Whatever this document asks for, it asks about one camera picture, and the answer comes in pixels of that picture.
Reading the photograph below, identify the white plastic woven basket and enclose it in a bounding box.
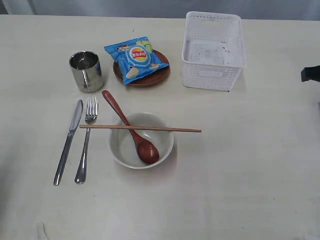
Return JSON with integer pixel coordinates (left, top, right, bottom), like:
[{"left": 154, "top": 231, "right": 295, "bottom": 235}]
[{"left": 181, "top": 11, "right": 246, "bottom": 92}]

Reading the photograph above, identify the brown wooden chopstick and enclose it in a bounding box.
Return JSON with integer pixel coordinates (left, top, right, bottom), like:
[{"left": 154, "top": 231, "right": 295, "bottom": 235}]
[{"left": 79, "top": 124, "right": 202, "bottom": 133}]

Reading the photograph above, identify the white patterned ceramic bowl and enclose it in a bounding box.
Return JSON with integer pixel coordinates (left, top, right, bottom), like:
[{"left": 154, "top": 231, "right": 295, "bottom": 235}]
[{"left": 108, "top": 112, "right": 175, "bottom": 170}]

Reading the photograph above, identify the silver metal knife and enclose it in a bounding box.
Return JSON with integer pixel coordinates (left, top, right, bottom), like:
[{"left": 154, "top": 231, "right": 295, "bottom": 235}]
[{"left": 53, "top": 100, "right": 83, "bottom": 186}]

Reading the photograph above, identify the brown wooden plate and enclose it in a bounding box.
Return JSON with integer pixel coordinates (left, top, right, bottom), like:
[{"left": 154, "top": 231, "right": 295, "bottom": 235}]
[{"left": 113, "top": 50, "right": 170, "bottom": 87}]

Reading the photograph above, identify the brown wooden spoon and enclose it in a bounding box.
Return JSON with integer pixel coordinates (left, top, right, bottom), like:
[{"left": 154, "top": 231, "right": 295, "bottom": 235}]
[{"left": 102, "top": 90, "right": 160, "bottom": 165}]

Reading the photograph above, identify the stainless steel cup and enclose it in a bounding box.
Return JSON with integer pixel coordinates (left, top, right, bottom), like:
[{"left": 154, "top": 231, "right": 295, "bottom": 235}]
[{"left": 69, "top": 51, "right": 105, "bottom": 93}]

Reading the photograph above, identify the blue chips bag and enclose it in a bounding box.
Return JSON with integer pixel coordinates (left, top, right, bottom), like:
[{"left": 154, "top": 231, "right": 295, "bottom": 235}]
[{"left": 104, "top": 36, "right": 169, "bottom": 85}]

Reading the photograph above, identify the silver metal fork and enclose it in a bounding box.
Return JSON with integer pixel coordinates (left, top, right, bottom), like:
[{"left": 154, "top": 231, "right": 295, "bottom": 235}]
[{"left": 74, "top": 96, "right": 99, "bottom": 184}]

